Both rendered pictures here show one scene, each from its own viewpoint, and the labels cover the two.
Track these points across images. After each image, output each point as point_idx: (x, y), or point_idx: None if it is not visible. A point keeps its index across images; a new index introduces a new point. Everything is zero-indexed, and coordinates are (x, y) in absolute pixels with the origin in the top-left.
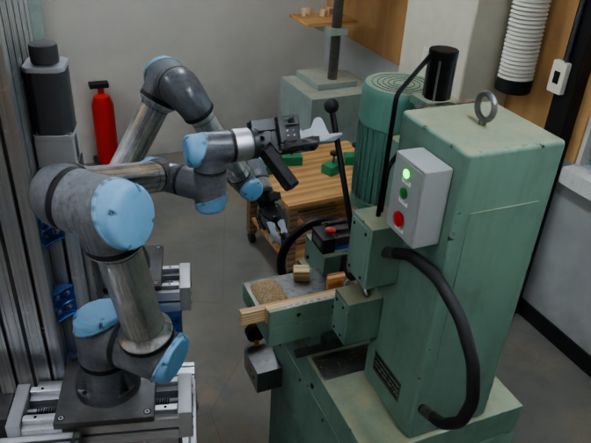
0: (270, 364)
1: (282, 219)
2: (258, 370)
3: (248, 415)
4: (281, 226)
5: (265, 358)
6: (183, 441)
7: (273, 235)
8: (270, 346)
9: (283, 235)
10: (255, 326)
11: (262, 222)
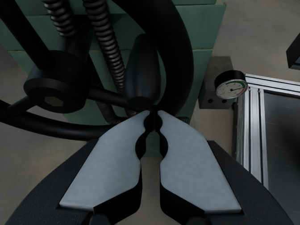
0: (212, 62)
1: (71, 203)
2: (228, 59)
3: (175, 221)
4: (117, 155)
5: (216, 70)
6: (255, 159)
7: (192, 127)
8: (205, 83)
9: (152, 69)
10: (235, 71)
11: (282, 209)
